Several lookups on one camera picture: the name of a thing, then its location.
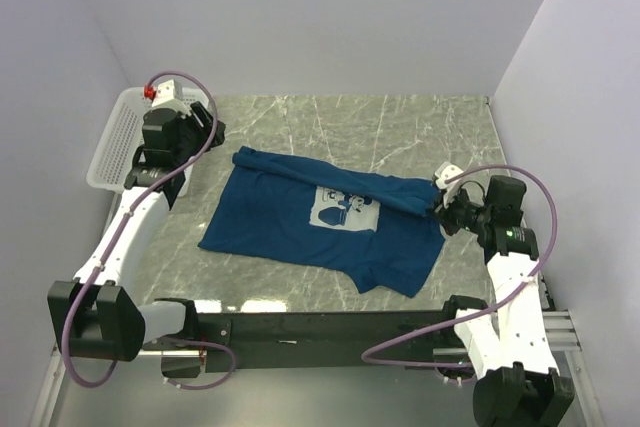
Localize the white plastic basket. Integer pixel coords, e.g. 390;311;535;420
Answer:
87;87;225;203

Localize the blue printed t-shirt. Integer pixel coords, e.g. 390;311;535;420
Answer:
198;146;445;298

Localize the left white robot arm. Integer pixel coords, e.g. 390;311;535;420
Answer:
47;100;224;362

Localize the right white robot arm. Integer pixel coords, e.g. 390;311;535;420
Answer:
434;163;575;426

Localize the black base beam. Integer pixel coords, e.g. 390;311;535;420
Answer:
144;311;445;379

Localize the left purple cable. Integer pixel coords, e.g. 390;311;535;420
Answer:
59;71;240;393

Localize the purple cable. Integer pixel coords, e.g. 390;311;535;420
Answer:
59;71;240;393
360;164;559;383

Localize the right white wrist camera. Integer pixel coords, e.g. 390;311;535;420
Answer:
432;161;463;193

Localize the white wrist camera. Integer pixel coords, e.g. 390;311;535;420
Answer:
432;161;463;193
143;80;191;115

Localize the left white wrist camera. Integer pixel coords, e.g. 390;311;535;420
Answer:
143;80;191;115

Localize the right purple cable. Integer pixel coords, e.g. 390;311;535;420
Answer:
360;164;559;383

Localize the aluminium frame rail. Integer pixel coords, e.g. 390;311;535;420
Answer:
543;311;582;352

